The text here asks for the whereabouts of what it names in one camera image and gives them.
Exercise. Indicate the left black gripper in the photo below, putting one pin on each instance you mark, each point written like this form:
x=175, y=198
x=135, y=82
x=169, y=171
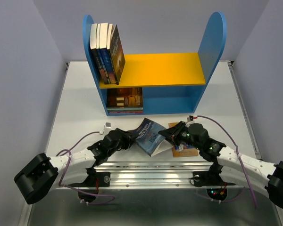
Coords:
x=128, y=137

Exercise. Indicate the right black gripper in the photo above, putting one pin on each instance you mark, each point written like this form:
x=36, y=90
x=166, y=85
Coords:
x=172, y=133

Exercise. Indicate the Nineteen Eighty-Four blue book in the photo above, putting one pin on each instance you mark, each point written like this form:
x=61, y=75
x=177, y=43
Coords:
x=149, y=139

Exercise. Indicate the orange Othello book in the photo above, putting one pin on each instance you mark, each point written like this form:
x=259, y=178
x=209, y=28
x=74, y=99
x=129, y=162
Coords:
x=188, y=151

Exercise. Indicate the yellow teal paperback book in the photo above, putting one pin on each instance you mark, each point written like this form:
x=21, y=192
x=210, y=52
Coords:
x=125, y=109

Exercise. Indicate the dark door cover book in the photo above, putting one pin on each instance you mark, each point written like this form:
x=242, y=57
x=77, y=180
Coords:
x=125, y=98

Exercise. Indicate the Three Days to See book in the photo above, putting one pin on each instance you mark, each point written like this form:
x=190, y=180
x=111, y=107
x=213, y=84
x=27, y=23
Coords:
x=117, y=54

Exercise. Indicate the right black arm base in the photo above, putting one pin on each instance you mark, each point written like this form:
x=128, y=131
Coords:
x=218, y=191

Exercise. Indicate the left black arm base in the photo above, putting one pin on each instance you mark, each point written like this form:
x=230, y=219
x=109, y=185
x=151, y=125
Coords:
x=89, y=189

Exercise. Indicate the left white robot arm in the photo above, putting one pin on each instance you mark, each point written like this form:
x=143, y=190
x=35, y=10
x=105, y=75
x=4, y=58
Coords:
x=43, y=174

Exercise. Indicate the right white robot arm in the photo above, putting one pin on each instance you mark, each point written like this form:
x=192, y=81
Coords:
x=231, y=166

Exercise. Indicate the Little Women floral book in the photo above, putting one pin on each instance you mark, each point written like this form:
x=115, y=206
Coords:
x=126, y=112

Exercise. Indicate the blue and yellow bookshelf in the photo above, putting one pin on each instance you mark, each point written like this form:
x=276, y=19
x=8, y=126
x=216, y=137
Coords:
x=171, y=82

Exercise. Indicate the upright blue orange book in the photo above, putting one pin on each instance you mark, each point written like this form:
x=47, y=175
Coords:
x=111, y=71

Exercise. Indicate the middle upright blue book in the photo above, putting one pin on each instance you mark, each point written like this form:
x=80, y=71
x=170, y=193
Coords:
x=101, y=45

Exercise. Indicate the leftmost upright dark book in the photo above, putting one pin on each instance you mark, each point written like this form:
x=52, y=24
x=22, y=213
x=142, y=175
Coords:
x=95, y=52

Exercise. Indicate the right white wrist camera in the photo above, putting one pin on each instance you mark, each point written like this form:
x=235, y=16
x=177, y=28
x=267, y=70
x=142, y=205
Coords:
x=191, y=119

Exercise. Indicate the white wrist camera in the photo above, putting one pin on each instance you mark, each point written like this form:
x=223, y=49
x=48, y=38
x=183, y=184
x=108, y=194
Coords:
x=191, y=119
x=106, y=129

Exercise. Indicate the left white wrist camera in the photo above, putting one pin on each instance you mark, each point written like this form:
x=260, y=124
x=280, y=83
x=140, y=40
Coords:
x=106, y=129

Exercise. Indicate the aluminium mounting rail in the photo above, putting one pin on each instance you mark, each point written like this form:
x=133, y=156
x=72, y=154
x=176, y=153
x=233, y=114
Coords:
x=140, y=173

